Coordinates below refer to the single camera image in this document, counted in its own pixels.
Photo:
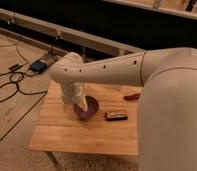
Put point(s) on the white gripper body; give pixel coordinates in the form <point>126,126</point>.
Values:
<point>72,93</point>

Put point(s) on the long wooden beam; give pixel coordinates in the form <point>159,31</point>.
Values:
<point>67,34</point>

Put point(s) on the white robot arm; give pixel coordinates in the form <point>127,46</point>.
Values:
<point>167,108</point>

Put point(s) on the black rectangular box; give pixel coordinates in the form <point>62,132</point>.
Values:
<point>116,115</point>

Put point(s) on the purple ceramic bowl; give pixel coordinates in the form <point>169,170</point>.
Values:
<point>92,108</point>

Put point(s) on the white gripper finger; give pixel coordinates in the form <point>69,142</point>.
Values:
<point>83,103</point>

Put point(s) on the wooden table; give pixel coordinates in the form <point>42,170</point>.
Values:
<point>58,129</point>

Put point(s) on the black power adapter box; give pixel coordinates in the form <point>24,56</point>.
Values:
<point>38,66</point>

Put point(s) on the red-handled tool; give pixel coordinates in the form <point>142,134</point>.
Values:
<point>135,96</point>

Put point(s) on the small black plug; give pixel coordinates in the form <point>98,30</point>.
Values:
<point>14,67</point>

